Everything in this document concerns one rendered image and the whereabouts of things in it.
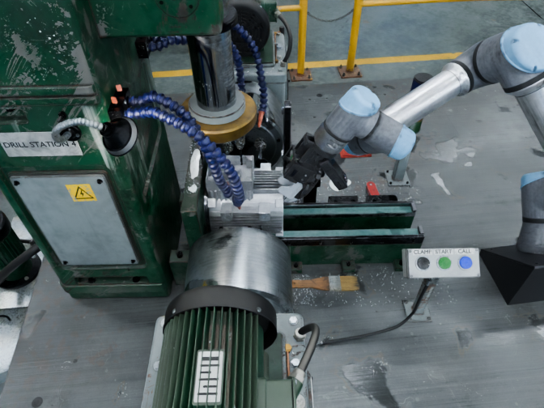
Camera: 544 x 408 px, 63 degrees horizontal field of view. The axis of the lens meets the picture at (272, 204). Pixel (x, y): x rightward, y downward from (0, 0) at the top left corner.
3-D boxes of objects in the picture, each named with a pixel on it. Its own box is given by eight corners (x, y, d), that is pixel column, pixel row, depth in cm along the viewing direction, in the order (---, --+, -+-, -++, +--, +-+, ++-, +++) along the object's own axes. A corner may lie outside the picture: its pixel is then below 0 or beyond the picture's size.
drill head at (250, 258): (181, 413, 97) (159, 367, 79) (197, 273, 122) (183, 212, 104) (295, 410, 97) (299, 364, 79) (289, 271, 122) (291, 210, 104)
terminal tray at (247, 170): (208, 201, 119) (205, 182, 113) (212, 173, 126) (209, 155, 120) (253, 201, 118) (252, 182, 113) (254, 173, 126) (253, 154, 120)
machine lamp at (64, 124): (44, 180, 79) (13, 123, 69) (63, 139, 86) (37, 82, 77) (146, 178, 79) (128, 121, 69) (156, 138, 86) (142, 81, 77)
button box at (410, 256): (402, 277, 110) (409, 278, 105) (401, 248, 111) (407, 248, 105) (471, 276, 110) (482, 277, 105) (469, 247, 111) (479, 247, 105)
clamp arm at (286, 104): (281, 176, 136) (281, 107, 117) (281, 169, 138) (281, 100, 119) (292, 176, 136) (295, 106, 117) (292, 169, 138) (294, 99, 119)
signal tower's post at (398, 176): (388, 186, 160) (414, 85, 129) (384, 171, 165) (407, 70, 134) (410, 186, 160) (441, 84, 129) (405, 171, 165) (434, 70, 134)
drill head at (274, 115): (207, 194, 142) (196, 132, 124) (216, 116, 170) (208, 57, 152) (285, 193, 142) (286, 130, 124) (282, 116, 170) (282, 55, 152)
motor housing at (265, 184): (213, 248, 127) (205, 203, 113) (218, 200, 140) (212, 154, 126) (282, 248, 127) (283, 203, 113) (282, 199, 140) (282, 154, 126)
